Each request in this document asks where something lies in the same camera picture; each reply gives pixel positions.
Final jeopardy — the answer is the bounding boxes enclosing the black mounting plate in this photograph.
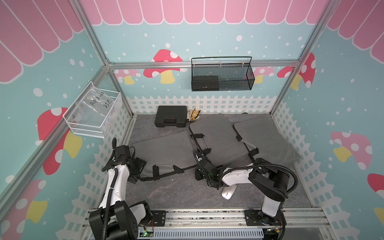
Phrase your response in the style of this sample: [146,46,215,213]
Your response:
[145,210,167,227]
[244,209,287,227]

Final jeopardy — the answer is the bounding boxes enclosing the black wire mesh basket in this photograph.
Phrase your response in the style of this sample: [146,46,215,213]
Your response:
[191,56,255,91]

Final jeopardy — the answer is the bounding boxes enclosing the grey laptop bag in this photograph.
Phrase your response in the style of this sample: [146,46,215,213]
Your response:
[233,116,300,166]
[133,131,197,182]
[189,114,252,167]

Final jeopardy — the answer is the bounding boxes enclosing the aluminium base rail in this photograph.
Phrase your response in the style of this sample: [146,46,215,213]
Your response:
[80,207,334,232]

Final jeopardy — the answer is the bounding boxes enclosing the white wire basket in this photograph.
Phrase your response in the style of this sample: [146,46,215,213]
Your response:
[63,82,123,139]

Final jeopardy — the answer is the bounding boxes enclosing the black plastic tool case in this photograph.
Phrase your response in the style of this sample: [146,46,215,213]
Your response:
[155,106,188,128]

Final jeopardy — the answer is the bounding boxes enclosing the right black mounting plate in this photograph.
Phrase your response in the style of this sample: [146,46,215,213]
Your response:
[244,209,287,227]

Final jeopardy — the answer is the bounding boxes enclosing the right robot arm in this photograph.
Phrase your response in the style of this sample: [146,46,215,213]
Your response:
[193,150,298,227]

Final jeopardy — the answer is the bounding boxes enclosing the clear plastic bag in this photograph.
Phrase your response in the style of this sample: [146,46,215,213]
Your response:
[70,87,122,128]

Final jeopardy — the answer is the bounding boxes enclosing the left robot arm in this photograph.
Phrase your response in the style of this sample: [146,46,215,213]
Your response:
[89,138,152,240]

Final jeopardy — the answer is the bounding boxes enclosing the black box in basket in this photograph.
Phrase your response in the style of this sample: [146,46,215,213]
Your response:
[192,76,220,92]

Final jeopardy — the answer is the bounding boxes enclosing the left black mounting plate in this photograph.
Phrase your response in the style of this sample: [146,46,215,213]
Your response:
[145,210,167,227]

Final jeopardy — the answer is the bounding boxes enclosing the silver mouse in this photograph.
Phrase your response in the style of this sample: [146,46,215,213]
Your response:
[222,185,237,200]

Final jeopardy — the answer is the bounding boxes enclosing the yellow black pliers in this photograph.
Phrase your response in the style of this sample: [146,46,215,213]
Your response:
[187,109,201,123]

